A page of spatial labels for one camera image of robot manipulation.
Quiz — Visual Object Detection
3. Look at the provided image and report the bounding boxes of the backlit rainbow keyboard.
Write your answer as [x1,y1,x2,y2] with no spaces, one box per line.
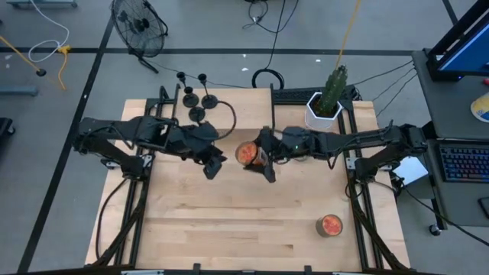
[439,144,489,183]

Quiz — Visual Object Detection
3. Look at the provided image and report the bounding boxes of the yellow hanging cable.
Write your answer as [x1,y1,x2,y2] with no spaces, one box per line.
[335,0,363,70]

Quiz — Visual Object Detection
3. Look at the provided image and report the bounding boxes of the black candlestick holder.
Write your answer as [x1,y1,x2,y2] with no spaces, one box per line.
[183,86,206,123]
[176,71,200,108]
[197,73,219,110]

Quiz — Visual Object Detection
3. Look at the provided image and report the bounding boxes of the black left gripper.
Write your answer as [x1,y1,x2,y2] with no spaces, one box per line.
[167,121,228,167]

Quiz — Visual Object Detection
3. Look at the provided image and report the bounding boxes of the grey desk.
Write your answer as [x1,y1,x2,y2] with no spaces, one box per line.
[411,48,489,228]

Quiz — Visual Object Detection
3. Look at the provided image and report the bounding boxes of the orange strap with black weight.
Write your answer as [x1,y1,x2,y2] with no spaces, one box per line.
[0,34,47,77]

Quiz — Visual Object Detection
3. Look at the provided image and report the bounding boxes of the black left base cable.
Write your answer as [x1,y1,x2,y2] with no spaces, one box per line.
[94,176,130,261]

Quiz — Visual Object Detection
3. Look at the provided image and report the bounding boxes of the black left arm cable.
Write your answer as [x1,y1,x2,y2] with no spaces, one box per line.
[208,99,238,141]

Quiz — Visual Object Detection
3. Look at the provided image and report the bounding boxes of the grey floor bar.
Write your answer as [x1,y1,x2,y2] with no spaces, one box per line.
[5,0,79,9]
[0,86,39,97]

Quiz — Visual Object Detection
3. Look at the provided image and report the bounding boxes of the black right base cable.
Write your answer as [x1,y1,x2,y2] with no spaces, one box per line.
[397,179,489,248]

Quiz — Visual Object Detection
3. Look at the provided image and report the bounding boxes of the black keyboard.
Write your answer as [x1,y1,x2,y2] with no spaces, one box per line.
[271,86,358,106]

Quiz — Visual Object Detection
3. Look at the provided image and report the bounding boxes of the green cactus plant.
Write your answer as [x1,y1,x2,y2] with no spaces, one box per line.
[319,64,349,117]

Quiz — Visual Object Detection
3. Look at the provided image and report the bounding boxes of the black floor cables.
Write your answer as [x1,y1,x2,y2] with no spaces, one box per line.
[353,60,418,114]

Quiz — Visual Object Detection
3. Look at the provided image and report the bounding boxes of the black coiled floor cable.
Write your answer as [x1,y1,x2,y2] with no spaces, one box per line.
[251,0,287,89]

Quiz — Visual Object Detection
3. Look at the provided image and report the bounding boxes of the white floor cable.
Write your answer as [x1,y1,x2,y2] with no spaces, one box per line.
[28,0,71,64]

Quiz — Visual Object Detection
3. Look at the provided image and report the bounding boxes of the yellow extension cable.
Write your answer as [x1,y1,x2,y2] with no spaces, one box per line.
[57,44,73,92]

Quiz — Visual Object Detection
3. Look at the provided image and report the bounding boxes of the black computer monitor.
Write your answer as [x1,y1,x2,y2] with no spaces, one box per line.
[426,0,489,82]

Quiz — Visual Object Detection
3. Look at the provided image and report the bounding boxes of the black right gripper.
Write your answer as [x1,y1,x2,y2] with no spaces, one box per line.
[254,127,318,171]

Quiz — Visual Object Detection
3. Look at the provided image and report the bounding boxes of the black base cable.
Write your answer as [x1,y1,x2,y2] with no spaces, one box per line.
[94,176,130,261]
[397,179,489,248]

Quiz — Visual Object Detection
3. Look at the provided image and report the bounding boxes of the yellow and blue round pad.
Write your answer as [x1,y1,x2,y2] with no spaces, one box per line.
[470,91,489,124]

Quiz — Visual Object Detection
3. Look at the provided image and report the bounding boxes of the black tangled floor cable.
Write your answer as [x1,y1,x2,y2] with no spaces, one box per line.
[242,0,269,31]

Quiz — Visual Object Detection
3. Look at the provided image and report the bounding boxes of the black floor fan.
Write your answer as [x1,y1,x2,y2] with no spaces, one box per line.
[109,0,170,74]

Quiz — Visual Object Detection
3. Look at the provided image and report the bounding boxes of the glass candle jar orange wax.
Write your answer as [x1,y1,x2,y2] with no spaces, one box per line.
[315,213,344,238]
[235,140,269,168]

